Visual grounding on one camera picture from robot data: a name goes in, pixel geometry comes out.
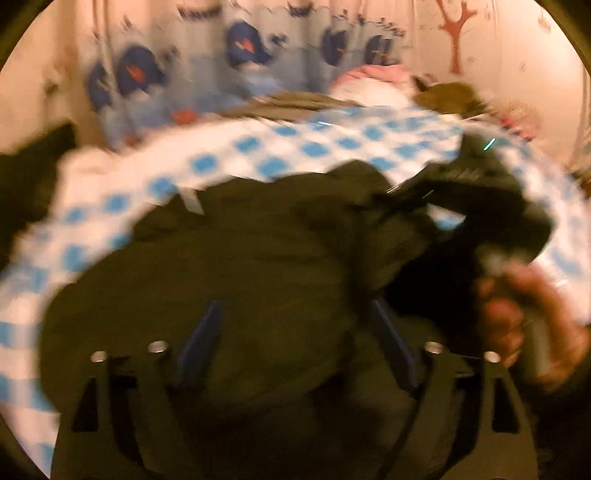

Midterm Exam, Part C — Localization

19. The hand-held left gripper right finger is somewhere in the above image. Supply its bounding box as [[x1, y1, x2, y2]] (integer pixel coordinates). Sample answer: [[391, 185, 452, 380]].
[[369, 298, 541, 480]]

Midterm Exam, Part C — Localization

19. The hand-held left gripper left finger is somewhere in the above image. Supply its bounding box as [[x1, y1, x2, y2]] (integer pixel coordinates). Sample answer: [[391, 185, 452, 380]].
[[51, 300, 226, 480]]

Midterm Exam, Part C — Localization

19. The dark olive jacket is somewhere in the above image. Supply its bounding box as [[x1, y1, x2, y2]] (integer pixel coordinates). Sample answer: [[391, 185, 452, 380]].
[[39, 161, 467, 480]]

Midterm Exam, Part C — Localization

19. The person's right hand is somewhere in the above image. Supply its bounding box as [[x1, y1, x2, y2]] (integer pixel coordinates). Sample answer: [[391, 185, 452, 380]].
[[475, 265, 589, 393]]

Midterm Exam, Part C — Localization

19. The olive brown cloth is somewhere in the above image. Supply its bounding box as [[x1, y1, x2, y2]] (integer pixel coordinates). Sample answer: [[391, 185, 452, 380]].
[[411, 76, 490, 116]]

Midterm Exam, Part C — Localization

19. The pink cloth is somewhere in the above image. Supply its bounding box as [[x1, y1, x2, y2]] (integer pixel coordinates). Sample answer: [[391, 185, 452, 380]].
[[330, 65, 411, 107]]

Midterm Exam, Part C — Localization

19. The blue white checkered blanket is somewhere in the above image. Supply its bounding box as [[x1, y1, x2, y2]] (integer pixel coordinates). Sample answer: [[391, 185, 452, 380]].
[[0, 104, 591, 476]]

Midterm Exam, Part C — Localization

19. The dark cloth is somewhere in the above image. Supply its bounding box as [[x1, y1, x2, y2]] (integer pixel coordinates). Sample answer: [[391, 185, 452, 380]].
[[0, 122, 77, 259]]

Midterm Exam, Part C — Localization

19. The whale print curtain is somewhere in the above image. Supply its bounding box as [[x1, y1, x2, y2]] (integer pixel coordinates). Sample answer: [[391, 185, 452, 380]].
[[85, 0, 407, 148]]

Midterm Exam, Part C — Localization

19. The red tree wall sticker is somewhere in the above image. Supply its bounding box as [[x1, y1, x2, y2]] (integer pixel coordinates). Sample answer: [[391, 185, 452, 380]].
[[434, 0, 478, 75]]

